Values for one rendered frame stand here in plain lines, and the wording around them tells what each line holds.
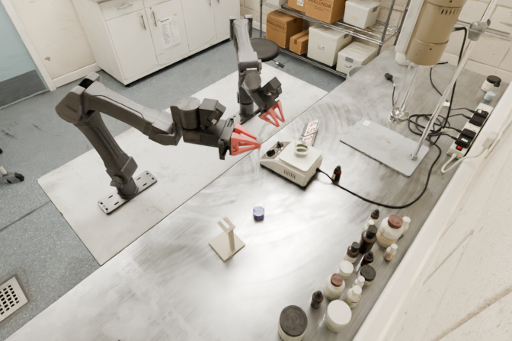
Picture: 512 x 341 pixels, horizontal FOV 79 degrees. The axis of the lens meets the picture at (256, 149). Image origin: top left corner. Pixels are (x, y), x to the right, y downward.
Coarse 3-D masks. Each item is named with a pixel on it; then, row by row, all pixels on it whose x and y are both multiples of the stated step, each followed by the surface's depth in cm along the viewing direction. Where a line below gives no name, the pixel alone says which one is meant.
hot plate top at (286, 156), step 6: (294, 144) 114; (288, 150) 112; (312, 150) 112; (318, 150) 112; (282, 156) 110; (288, 156) 110; (312, 156) 110; (318, 156) 110; (288, 162) 108; (294, 162) 108; (300, 162) 108; (306, 162) 108; (312, 162) 108; (300, 168) 106; (306, 168) 106
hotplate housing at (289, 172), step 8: (280, 152) 114; (264, 160) 115; (272, 160) 112; (320, 160) 112; (272, 168) 115; (280, 168) 112; (288, 168) 109; (296, 168) 108; (312, 168) 109; (288, 176) 111; (296, 176) 108; (304, 176) 106; (312, 176) 113; (304, 184) 109
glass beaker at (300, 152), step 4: (296, 136) 107; (300, 136) 108; (304, 136) 107; (308, 136) 106; (296, 140) 108; (300, 140) 109; (304, 140) 108; (308, 140) 107; (296, 144) 105; (308, 144) 108; (296, 148) 106; (300, 148) 105; (304, 148) 105; (308, 148) 106; (296, 152) 107; (300, 152) 106; (304, 152) 106; (296, 156) 108; (300, 156) 107; (304, 156) 108
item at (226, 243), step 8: (232, 224) 86; (224, 232) 97; (232, 232) 86; (216, 240) 95; (224, 240) 95; (232, 240) 88; (240, 240) 95; (216, 248) 93; (224, 248) 93; (232, 248) 92; (240, 248) 94; (224, 256) 92
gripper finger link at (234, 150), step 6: (234, 132) 78; (234, 138) 77; (240, 138) 77; (246, 138) 78; (234, 144) 78; (252, 144) 79; (258, 144) 79; (234, 150) 80; (240, 150) 80; (246, 150) 80
